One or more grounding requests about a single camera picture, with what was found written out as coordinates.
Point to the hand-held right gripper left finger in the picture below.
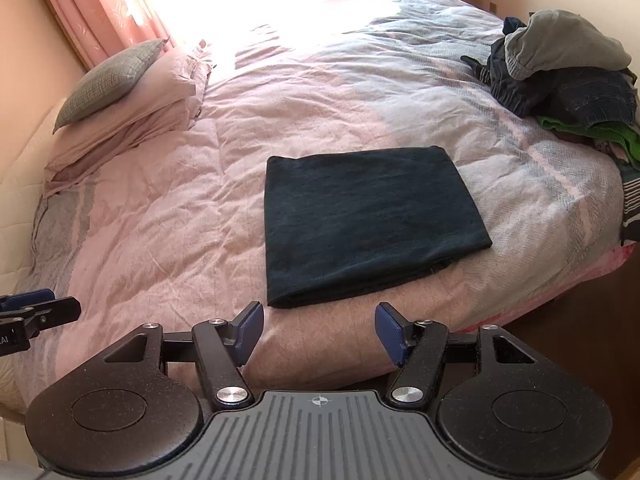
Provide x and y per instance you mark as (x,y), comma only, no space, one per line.
(247,332)

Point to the grey sweatshirt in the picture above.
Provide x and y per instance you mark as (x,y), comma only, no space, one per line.
(560,40)

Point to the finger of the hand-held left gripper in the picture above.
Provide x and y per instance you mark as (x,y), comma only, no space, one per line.
(27,298)
(57,312)

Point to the grey cushion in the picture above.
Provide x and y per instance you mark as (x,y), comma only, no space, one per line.
(105,85)

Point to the pink and grey bedspread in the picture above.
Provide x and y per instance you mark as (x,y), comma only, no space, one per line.
(175,220)

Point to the green knitted garment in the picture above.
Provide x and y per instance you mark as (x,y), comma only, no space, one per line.
(615,137)

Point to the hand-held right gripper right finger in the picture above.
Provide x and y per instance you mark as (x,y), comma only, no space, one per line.
(391,332)

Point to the pink curtain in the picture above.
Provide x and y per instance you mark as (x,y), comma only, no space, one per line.
(100,5)

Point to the dark jacket with ribbed hem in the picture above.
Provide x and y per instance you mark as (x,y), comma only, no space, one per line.
(515,92)

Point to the black white striped garment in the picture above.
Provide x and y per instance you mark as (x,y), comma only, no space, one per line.
(631,200)

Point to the dark denim garment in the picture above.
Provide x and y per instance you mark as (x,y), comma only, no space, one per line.
(590,95)

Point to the dark blue jeans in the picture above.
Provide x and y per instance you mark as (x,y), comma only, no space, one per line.
(370,220)

